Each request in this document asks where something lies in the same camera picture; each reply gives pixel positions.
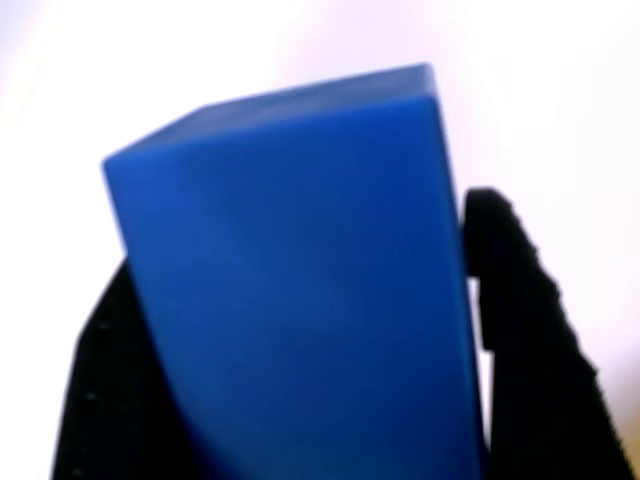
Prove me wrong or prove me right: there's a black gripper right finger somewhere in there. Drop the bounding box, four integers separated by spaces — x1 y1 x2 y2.
461 186 637 480

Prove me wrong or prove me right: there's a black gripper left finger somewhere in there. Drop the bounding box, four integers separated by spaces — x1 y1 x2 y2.
48 259 222 480

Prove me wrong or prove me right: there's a blue block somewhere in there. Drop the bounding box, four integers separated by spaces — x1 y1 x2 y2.
101 61 485 480

